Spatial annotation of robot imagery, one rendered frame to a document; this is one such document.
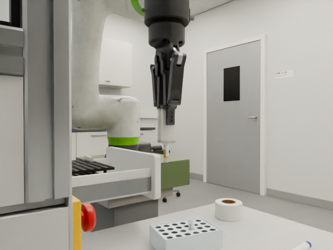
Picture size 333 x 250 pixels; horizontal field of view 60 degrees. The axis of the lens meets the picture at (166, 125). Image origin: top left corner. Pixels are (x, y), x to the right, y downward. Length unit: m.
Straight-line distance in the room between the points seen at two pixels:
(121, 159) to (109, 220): 0.31
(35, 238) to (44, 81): 0.13
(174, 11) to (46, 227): 0.44
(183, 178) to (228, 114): 3.36
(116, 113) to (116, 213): 0.36
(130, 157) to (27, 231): 0.57
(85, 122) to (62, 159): 0.78
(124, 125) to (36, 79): 0.84
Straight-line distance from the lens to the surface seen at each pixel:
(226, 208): 0.77
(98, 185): 0.67
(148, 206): 1.15
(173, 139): 0.58
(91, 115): 1.05
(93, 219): 0.43
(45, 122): 0.27
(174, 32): 0.58
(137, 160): 0.78
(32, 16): 0.28
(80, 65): 1.02
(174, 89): 0.55
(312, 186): 3.91
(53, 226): 0.29
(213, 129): 4.63
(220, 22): 4.85
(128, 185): 0.70
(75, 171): 0.69
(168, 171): 1.09
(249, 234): 0.71
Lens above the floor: 1.01
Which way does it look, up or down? 1 degrees down
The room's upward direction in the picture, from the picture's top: straight up
